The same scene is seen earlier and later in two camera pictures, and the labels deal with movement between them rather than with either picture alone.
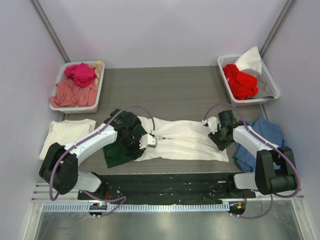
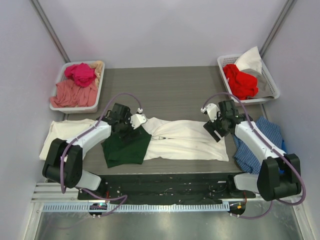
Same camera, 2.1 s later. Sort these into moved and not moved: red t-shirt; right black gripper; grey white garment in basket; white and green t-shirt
Moved: right black gripper
Not moved: red t-shirt; white and green t-shirt; grey white garment in basket
